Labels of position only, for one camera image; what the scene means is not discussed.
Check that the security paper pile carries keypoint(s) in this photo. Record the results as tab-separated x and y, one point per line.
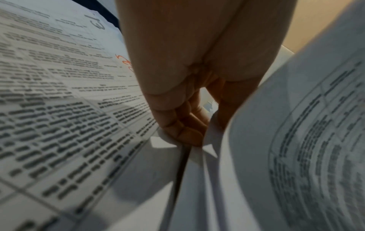
57	112

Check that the black admin file box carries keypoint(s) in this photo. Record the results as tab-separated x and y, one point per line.
108	13

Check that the person's left hand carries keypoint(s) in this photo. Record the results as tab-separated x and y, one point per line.
185	45

